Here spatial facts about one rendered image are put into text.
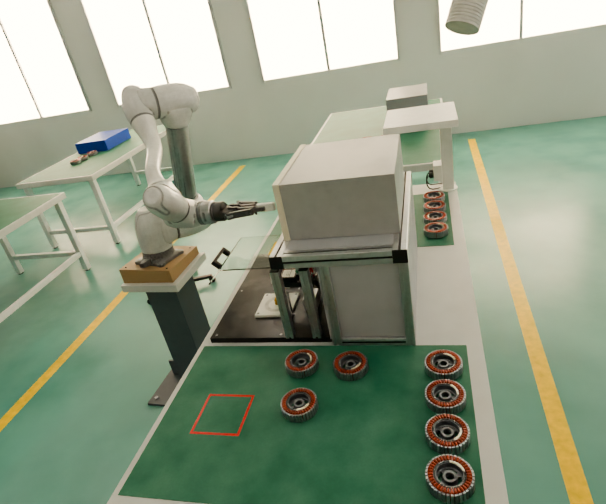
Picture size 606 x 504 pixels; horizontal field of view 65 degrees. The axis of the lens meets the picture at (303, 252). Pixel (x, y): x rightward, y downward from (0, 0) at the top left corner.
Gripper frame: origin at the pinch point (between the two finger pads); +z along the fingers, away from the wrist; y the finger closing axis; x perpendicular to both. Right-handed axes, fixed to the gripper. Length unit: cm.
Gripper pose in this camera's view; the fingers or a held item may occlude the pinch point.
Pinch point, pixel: (265, 207)
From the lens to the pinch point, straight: 175.8
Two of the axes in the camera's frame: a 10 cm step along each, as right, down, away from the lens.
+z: 9.6, -0.6, -2.8
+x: -1.9, -8.7, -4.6
